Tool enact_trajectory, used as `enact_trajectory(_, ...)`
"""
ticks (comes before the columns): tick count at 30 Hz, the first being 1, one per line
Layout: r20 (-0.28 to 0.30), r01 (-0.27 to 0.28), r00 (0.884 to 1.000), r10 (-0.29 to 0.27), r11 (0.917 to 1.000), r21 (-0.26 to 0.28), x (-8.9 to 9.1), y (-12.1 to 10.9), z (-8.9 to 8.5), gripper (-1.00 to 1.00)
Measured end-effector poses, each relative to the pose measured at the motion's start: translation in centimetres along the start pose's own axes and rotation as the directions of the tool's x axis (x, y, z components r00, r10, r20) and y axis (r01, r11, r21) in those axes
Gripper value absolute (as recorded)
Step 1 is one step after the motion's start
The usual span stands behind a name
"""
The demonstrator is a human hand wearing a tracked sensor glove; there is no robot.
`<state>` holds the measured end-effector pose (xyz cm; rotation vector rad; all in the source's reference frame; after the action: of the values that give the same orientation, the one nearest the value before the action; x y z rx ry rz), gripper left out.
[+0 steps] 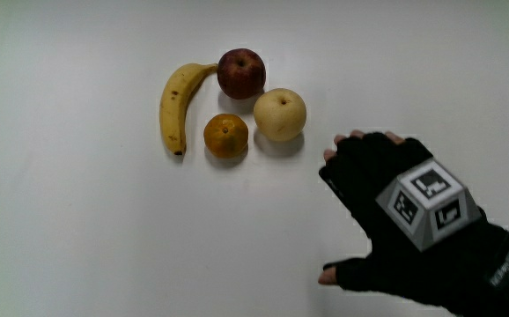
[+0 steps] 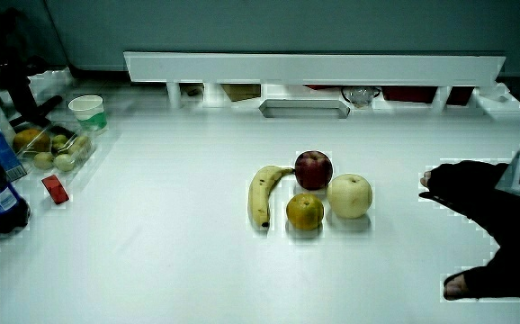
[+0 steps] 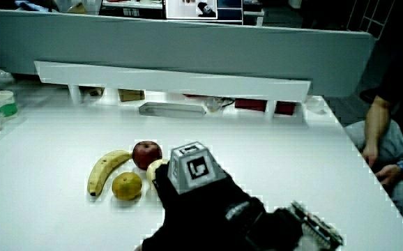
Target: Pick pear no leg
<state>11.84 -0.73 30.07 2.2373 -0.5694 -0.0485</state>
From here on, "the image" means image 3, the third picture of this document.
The person's right hand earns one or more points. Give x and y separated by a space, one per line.
201 209

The yellow pear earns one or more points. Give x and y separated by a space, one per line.
151 171

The another person's forearm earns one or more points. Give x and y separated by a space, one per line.
376 123

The red apple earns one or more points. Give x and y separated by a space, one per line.
146 154

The yellow-green orange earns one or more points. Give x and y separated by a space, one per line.
126 186

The flat metal tray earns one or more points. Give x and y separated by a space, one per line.
172 109

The yellow banana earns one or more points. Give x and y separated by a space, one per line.
102 169

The white shelf riser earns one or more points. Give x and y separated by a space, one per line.
173 81

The brown cardboard box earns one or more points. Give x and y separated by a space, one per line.
131 95

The grey partition board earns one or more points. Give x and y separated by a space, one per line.
187 45

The computer monitor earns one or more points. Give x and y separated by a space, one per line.
191 8

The white and green cup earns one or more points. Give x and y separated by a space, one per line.
2 103

